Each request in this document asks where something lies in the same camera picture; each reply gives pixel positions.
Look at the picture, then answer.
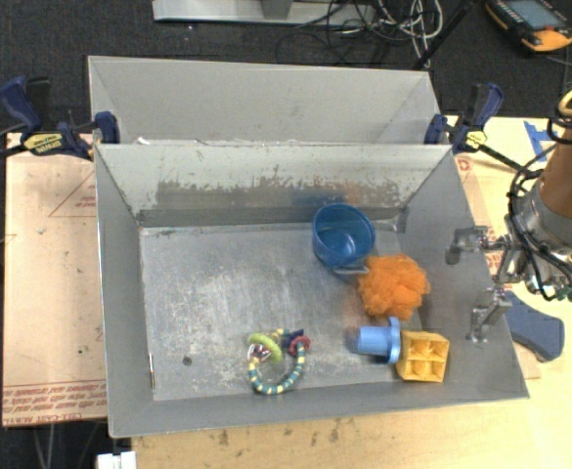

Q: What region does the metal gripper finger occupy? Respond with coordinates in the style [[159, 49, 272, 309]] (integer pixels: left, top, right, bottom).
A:
[[465, 286, 514, 344], [445, 225, 492, 266]]

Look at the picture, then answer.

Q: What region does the yellow grid block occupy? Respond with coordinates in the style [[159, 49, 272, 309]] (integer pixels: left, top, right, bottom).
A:
[[394, 329, 451, 385]]

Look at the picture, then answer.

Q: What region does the orange mesh sponge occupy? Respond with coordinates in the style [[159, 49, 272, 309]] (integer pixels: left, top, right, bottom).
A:
[[357, 253, 432, 322]]

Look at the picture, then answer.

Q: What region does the light blue plastic cylinder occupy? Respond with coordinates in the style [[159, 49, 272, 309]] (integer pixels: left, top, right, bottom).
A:
[[346, 316, 404, 365]]

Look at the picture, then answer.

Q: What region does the blue plastic cup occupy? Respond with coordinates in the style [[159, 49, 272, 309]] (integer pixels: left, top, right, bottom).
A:
[[311, 202, 377, 277]]

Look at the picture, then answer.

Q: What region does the grey metal bin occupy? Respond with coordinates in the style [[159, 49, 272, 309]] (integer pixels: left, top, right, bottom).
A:
[[87, 55, 531, 439]]

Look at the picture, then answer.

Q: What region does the brown cardboard board, red print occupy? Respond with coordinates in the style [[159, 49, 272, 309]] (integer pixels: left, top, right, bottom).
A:
[[1, 131, 544, 428]]

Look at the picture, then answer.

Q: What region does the colourful ring rattle toy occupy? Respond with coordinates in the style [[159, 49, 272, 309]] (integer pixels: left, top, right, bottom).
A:
[[245, 327, 313, 397]]

